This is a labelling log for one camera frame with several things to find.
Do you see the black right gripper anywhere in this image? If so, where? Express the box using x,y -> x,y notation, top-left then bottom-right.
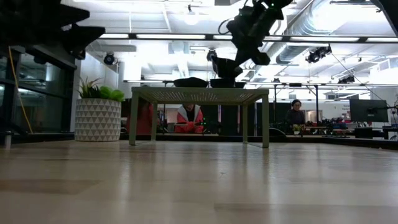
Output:
226,4 -> 285,77

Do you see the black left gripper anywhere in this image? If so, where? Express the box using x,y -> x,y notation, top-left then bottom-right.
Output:
30,0 -> 106,60

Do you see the black small square mini plate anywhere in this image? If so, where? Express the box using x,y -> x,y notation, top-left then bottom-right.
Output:
210,78 -> 236,89

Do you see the black leaf-shaped mini plate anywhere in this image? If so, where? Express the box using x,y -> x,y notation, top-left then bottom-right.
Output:
173,77 -> 209,88

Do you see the ceiling light strip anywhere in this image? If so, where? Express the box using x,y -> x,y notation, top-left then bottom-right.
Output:
366,37 -> 398,44
136,34 -> 206,40
98,33 -> 130,39
290,36 -> 361,42
213,34 -> 284,42

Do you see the green perforated metal shelf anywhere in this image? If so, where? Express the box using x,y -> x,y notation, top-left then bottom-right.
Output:
129,86 -> 271,149

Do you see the person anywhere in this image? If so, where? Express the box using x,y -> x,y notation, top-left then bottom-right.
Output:
285,99 -> 307,127
124,98 -> 154,137
174,104 -> 205,134

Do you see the succulent in white pot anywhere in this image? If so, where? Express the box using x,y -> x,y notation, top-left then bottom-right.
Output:
75,77 -> 126,142

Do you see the small white cylinder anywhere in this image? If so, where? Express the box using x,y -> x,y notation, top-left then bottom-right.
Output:
2,132 -> 13,150

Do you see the black computer monitor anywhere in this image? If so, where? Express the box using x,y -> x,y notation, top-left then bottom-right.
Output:
349,98 -> 389,123

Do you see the yellow hanging cable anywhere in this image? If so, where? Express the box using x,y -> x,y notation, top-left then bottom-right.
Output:
7,46 -> 34,134

